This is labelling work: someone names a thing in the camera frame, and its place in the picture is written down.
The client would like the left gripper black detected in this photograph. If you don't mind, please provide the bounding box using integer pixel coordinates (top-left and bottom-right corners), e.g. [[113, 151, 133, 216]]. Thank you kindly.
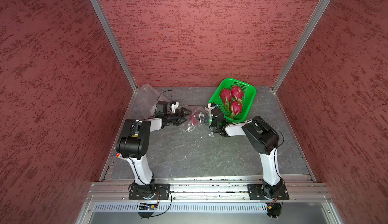
[[164, 107, 193, 126]]

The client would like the bag dragon fruit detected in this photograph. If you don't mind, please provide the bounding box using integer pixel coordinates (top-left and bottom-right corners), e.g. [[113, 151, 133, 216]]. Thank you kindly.
[[190, 111, 201, 126], [229, 101, 244, 119]]

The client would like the clear zip-top bag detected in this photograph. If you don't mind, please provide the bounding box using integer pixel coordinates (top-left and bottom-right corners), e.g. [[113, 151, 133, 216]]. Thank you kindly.
[[135, 83, 170, 118], [179, 105, 214, 137]]

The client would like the clear zip-top bag front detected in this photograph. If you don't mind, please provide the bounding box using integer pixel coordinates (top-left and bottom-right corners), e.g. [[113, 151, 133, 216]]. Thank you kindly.
[[135, 83, 170, 118]]

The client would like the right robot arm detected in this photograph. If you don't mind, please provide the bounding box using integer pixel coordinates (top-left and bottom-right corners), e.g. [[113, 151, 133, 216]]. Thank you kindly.
[[209, 107, 289, 201]]

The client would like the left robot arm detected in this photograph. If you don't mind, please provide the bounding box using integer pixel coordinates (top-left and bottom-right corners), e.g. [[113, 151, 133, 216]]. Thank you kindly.
[[116, 101, 192, 199]]

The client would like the green plastic basket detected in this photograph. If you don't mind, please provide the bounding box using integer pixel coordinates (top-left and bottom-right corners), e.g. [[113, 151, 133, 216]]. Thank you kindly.
[[208, 78, 257, 123]]

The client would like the left corner aluminium profile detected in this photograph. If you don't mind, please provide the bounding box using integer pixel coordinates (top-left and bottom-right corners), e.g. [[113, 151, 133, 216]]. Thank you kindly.
[[89, 0, 138, 93]]

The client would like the corner aluminium profile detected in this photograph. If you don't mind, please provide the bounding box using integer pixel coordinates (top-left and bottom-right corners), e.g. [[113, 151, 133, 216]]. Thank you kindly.
[[272, 0, 331, 95], [89, 0, 138, 93]]

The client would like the right corner aluminium profile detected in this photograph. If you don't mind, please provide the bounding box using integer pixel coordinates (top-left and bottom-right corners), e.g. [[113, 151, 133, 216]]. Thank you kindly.
[[272, 0, 331, 95]]

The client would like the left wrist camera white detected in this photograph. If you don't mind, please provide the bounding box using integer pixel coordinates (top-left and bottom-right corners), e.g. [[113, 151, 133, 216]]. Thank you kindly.
[[167, 101, 179, 113]]

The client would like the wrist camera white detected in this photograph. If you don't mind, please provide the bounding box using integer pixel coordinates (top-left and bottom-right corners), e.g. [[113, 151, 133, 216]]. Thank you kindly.
[[167, 101, 179, 113], [207, 103, 217, 111]]

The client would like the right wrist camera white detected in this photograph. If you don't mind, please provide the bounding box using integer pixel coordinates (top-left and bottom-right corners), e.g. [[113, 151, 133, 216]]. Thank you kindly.
[[207, 103, 217, 111]]

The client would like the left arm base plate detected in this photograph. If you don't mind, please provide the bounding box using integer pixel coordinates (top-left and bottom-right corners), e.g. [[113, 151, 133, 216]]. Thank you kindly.
[[128, 183, 170, 200]]

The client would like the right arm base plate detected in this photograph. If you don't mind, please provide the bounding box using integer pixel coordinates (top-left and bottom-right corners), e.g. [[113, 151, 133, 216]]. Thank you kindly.
[[247, 182, 290, 201]]

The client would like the aluminium rail frame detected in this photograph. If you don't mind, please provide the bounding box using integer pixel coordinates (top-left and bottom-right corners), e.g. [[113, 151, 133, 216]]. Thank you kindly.
[[76, 174, 343, 224]]

